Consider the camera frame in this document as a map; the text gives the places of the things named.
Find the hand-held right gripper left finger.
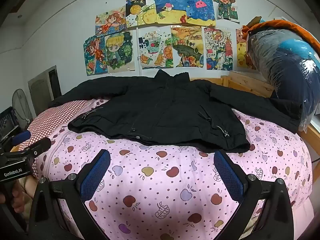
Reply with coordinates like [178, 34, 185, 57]
[29, 149, 111, 240]

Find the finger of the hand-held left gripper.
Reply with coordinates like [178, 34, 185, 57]
[10, 131, 32, 146]
[25, 137, 52, 159]

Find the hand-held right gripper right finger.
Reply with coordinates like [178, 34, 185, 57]
[214, 150, 294, 240]

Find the black jacket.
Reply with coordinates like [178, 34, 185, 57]
[49, 69, 304, 153]

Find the person's left hand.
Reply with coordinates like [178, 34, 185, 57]
[11, 181, 25, 213]

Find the black plastic crate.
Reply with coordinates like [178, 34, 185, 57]
[0, 107, 22, 140]

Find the standing fan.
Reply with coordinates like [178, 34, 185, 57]
[12, 89, 33, 130]

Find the grey door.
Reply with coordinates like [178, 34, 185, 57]
[27, 65, 62, 105]

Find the pink apple print bed sheet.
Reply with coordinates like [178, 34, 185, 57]
[32, 97, 314, 240]

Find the blue swimming figure drawing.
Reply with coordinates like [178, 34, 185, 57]
[84, 36, 108, 76]

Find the blond child drawing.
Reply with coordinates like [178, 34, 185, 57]
[104, 31, 136, 74]

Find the yellow chick and bear drawing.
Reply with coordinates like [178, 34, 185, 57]
[236, 29, 257, 70]

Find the plastic wrapped bedding bundle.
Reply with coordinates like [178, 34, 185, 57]
[246, 26, 320, 133]

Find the pagoda and dragon drawing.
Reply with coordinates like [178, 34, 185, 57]
[203, 27, 234, 71]

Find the yellow fields landscape drawing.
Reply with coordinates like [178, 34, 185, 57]
[171, 25, 204, 68]

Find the orange fruit drink drawing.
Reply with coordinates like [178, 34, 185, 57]
[138, 26, 174, 70]

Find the orange-haired girl drawing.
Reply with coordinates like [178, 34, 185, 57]
[95, 6, 127, 37]

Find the orange cloth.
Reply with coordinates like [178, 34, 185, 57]
[241, 21, 320, 53]

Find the pineapple drawing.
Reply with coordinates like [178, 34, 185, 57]
[125, 0, 157, 28]

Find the pink jellyfish drawing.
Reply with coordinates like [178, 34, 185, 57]
[184, 0, 216, 27]

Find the red-haired figure drawing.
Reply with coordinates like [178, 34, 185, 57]
[211, 0, 240, 22]

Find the blue fish drawing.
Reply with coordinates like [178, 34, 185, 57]
[153, 0, 187, 25]

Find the wooden bed frame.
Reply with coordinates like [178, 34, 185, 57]
[192, 71, 320, 183]

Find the white wall pipe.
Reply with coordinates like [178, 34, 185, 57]
[136, 26, 143, 77]

